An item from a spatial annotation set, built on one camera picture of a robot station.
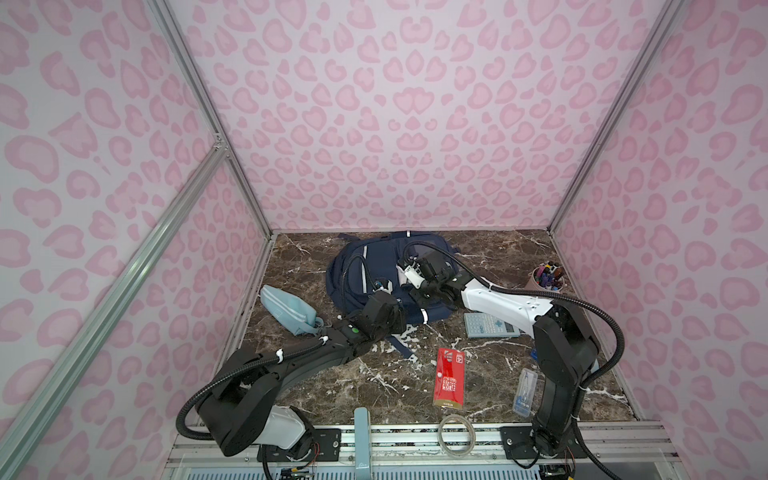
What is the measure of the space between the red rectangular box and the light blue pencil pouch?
381 mm

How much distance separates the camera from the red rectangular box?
2.68ft

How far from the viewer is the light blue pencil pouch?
3.03 ft
